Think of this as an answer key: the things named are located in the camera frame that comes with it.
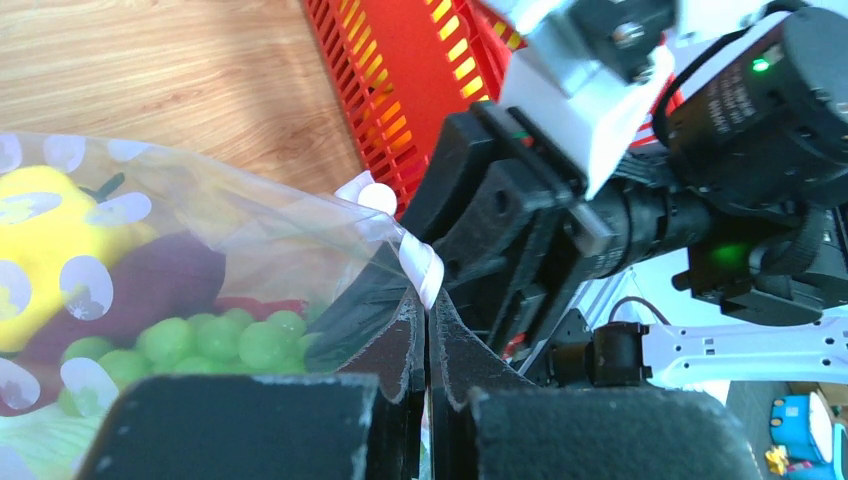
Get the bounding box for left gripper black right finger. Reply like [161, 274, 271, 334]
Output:
[427, 292, 749, 479]

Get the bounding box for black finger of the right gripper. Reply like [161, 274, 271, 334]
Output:
[450, 205, 617, 355]
[305, 109, 577, 373]

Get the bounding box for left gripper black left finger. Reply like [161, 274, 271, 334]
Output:
[78, 289, 425, 479]

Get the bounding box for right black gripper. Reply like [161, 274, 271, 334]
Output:
[570, 6, 847, 326]

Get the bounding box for green grapes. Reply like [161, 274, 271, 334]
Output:
[57, 308, 320, 417]

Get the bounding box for red plastic basket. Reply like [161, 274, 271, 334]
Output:
[301, 0, 684, 220]

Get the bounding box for purple eggplant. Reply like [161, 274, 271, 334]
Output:
[1, 232, 226, 417]

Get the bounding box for clear zip top bag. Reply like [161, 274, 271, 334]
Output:
[1, 132, 445, 479]

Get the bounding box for yellow bell pepper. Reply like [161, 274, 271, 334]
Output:
[1, 165, 154, 352]

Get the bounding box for red chili pepper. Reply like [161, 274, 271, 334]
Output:
[214, 297, 309, 321]

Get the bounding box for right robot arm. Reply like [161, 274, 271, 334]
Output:
[402, 1, 847, 388]

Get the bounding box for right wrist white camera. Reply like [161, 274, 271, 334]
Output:
[480, 0, 786, 200]

